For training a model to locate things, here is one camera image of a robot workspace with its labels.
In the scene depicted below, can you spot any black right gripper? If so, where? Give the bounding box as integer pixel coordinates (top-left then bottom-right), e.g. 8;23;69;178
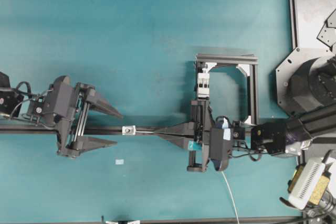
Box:
155;99;215;172

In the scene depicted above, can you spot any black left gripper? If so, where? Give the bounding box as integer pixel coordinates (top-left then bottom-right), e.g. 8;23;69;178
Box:
48;82;123;158

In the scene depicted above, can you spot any thin white wire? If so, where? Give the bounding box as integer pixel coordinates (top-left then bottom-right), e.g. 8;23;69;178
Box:
135;131;240;223

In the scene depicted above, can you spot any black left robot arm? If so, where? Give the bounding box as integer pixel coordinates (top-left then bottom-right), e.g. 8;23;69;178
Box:
1;73;122;158

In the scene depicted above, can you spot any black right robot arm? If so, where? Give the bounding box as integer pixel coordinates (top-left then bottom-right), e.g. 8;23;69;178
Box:
154;57;335;172

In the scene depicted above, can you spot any small tape patch lower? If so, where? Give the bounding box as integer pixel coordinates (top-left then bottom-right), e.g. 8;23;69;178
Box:
115;159;124;165

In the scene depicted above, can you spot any white vented electronics box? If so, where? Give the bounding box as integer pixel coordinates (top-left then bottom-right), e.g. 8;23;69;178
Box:
288;157;334;210

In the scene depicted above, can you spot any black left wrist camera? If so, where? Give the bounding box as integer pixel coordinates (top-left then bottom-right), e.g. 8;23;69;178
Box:
47;76;72;117

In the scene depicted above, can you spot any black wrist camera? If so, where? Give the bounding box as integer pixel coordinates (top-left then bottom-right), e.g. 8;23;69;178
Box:
47;76;72;117
209;127;233;172

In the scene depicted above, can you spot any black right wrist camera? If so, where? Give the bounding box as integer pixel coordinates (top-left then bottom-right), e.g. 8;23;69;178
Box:
209;127;233;172

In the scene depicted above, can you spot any silver bracket with hole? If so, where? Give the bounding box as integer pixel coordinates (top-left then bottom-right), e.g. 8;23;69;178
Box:
122;125;137;135

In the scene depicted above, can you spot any white wire clamp block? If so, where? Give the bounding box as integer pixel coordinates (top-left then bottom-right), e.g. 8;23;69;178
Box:
196;73;209;99

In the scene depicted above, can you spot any black square extrusion frame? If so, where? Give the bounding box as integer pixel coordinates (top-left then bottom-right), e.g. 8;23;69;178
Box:
195;54;259;127

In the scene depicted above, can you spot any long black aluminium rail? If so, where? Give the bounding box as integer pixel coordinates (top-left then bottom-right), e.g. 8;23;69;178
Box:
1;124;190;136

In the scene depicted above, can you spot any black bottom edge rail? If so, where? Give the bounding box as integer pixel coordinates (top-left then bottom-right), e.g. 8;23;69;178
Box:
98;216;335;223

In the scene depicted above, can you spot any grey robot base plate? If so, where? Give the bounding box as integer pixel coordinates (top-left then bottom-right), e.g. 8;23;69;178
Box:
276;0;335;114

